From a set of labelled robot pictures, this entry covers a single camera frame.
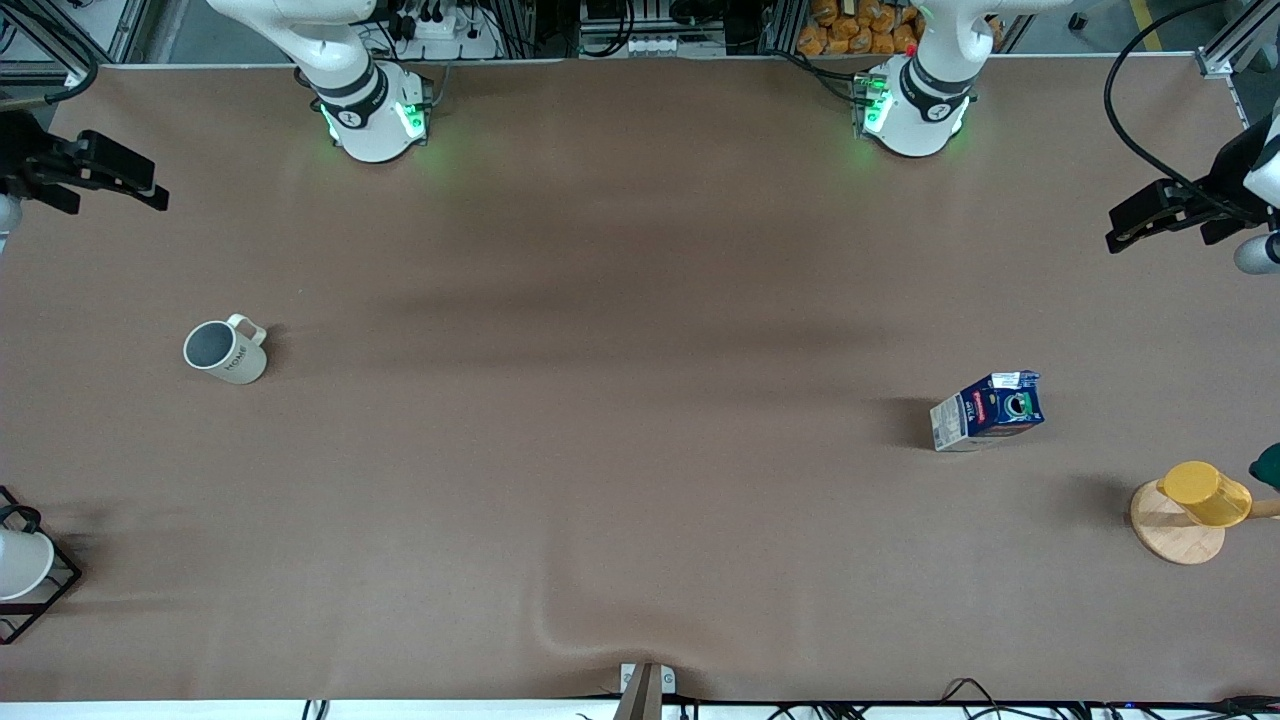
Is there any round wooden board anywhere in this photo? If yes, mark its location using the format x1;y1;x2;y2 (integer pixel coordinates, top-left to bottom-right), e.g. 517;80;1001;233
1130;478;1280;567

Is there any bag of orange buns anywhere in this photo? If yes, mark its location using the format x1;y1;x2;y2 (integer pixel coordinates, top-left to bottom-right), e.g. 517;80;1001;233
796;0;928;58

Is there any black wire rack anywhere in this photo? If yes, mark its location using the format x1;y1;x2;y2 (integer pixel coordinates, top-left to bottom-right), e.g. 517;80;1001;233
0;485;84;647

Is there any white cup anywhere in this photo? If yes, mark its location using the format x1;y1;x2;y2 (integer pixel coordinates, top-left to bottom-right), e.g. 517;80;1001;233
0;527;57;602

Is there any off-white ceramic mug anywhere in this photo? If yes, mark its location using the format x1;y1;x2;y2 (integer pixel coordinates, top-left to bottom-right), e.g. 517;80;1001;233
182;313;269;386

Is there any yellow plastic cup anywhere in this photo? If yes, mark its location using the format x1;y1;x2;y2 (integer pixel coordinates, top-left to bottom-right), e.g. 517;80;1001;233
1157;460;1254;529

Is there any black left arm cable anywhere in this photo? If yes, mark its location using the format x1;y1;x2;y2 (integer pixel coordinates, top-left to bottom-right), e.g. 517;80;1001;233
1103;0;1236;201

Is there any aluminium frame profile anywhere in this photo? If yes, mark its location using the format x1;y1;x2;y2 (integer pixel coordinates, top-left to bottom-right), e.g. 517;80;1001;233
0;0;153;63
1193;18;1280;79

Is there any blue white milk carton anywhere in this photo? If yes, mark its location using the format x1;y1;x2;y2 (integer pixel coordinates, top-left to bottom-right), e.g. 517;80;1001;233
929;370;1046;453

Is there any grey metal mount bracket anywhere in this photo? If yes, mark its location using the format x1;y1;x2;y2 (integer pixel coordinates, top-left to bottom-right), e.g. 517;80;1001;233
612;661;678;720

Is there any brown table cover sheet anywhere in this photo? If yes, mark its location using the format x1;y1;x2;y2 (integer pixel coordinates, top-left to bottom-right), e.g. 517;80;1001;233
0;55;1280;703

